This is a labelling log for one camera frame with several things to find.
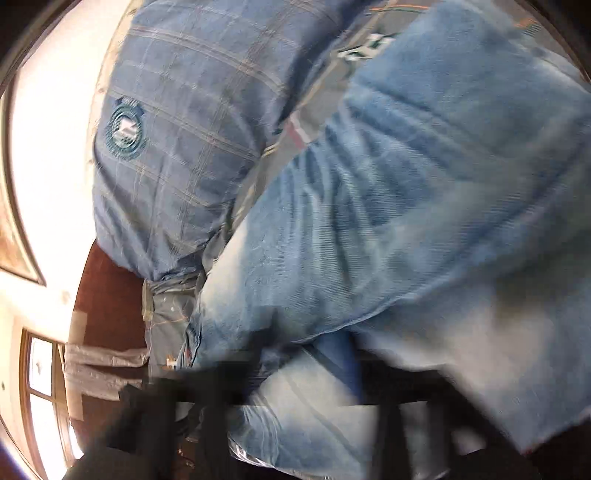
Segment framed wall picture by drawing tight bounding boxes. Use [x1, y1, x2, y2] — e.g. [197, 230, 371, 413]
[0, 189, 45, 286]

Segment wooden framed window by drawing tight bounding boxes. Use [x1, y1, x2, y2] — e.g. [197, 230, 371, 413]
[21, 330, 81, 464]

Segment light blue denim pants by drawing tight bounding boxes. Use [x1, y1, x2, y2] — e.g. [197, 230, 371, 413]
[185, 0, 591, 480]

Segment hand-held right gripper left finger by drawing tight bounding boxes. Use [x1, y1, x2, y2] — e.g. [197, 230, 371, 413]
[69, 362, 262, 480]

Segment brown wooden headboard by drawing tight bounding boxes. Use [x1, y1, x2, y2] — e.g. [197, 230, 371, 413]
[68, 240, 155, 462]

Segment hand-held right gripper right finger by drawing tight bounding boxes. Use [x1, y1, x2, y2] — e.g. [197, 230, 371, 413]
[318, 333, 465, 480]

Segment blue plaid pillow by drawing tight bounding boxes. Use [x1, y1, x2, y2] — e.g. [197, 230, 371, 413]
[90, 0, 370, 283]

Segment grey printed bed sheet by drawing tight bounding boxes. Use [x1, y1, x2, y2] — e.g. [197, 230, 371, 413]
[142, 0, 568, 376]

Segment grey hanging cloth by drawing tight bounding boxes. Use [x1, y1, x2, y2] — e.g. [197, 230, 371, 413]
[64, 342, 149, 402]

